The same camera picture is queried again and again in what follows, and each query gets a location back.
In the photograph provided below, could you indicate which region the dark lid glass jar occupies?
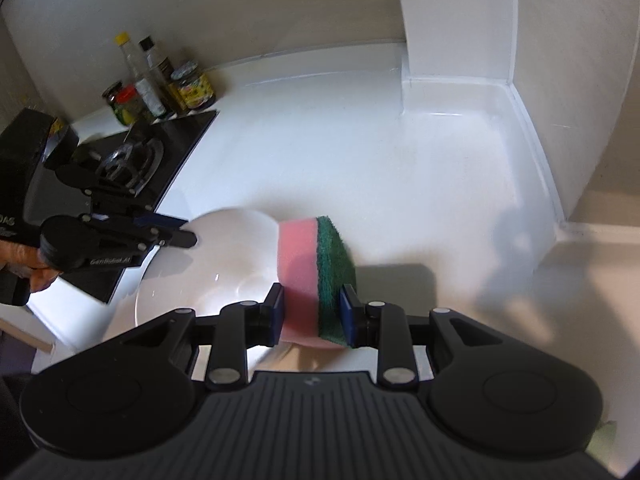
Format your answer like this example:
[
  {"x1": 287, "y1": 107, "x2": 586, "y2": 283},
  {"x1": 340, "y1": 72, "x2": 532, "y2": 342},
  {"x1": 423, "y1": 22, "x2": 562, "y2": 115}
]
[{"x1": 101, "y1": 81, "x2": 124, "y2": 111}]

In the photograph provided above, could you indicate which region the pink and green sponge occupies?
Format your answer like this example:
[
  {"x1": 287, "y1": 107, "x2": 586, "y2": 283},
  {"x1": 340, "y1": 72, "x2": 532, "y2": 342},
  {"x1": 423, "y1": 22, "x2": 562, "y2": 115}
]
[{"x1": 277, "y1": 216, "x2": 357, "y2": 352}]

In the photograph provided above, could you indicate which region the light green cloth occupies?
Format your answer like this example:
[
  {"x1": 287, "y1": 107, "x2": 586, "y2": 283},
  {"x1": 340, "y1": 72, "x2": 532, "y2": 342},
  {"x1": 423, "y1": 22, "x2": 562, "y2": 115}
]
[{"x1": 592, "y1": 420, "x2": 621, "y2": 461}]

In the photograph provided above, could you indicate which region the person's left hand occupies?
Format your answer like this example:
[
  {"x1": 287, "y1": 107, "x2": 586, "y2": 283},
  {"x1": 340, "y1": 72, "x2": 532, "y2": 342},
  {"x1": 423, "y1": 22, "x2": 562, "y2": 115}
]
[{"x1": 0, "y1": 240, "x2": 62, "y2": 293}]

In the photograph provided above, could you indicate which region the black burner grate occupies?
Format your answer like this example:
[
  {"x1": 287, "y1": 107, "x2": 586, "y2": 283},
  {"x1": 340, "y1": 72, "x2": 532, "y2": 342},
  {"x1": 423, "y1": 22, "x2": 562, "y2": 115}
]
[{"x1": 95, "y1": 137, "x2": 165, "y2": 196}]

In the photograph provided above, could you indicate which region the yellow cap clear bottle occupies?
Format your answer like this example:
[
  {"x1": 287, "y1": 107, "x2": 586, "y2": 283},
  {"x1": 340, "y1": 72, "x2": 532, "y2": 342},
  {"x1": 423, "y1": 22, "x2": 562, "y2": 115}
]
[{"x1": 114, "y1": 32, "x2": 168, "y2": 120}]

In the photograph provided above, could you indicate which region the black cap dark bottle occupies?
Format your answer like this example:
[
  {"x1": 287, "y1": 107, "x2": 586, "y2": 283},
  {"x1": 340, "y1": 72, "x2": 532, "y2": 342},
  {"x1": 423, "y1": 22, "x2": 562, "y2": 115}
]
[{"x1": 139, "y1": 36, "x2": 188, "y2": 116}]

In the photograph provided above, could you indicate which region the red lid pickle jar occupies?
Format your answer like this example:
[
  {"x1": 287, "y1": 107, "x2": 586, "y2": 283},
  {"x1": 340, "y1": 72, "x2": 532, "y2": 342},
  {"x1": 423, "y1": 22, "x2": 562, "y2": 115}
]
[{"x1": 114, "y1": 85, "x2": 156, "y2": 127}]

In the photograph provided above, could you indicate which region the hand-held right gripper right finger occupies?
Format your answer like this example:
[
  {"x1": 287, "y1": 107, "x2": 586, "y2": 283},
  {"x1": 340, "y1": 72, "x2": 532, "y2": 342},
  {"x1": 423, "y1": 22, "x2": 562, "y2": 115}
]
[{"x1": 338, "y1": 284, "x2": 503, "y2": 391}]

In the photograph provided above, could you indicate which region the white ceramic bowl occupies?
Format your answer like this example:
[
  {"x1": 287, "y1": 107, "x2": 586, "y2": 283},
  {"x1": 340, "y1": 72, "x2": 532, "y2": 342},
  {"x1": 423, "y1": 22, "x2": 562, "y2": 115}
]
[{"x1": 102, "y1": 208, "x2": 301, "y2": 356}]

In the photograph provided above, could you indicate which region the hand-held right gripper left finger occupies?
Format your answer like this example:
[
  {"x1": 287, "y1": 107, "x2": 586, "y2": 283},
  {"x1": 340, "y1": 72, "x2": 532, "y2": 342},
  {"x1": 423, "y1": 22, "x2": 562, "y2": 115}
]
[{"x1": 120, "y1": 282, "x2": 287, "y2": 392}]

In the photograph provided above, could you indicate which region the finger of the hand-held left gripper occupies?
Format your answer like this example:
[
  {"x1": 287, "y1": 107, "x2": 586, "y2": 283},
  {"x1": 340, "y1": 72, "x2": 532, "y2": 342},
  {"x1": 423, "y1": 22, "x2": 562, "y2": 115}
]
[
  {"x1": 94, "y1": 218, "x2": 198, "y2": 267},
  {"x1": 91, "y1": 171, "x2": 190, "y2": 230}
]

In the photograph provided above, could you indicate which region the gold lid yellow label jar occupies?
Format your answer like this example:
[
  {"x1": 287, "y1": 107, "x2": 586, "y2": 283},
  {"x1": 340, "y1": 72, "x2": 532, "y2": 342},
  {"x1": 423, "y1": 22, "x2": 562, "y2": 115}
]
[{"x1": 170, "y1": 61, "x2": 217, "y2": 111}]

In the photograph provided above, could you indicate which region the black glass gas cooktop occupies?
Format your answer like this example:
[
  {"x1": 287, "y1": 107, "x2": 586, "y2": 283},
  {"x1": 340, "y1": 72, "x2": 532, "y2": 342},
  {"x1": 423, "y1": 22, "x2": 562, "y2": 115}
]
[{"x1": 25, "y1": 109, "x2": 220, "y2": 305}]

